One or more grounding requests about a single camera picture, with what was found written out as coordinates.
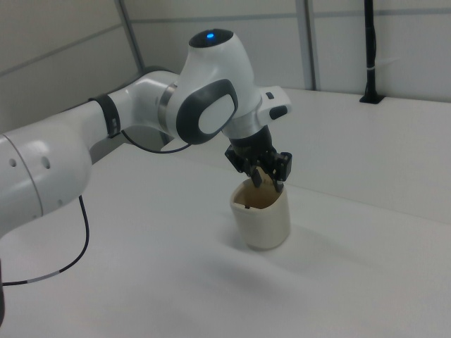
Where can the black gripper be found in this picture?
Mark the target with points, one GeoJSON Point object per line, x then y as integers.
{"type": "Point", "coordinates": [252, 148]}

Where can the small white trash can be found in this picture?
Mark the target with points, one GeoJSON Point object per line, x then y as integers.
{"type": "Point", "coordinates": [264, 225]}

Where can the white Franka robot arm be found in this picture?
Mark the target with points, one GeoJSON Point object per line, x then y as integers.
{"type": "Point", "coordinates": [215, 70]}

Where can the black pole with base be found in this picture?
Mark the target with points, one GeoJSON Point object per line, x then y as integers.
{"type": "Point", "coordinates": [370, 35]}

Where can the grey partition post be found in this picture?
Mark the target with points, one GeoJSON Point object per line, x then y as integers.
{"type": "Point", "coordinates": [313, 45]}

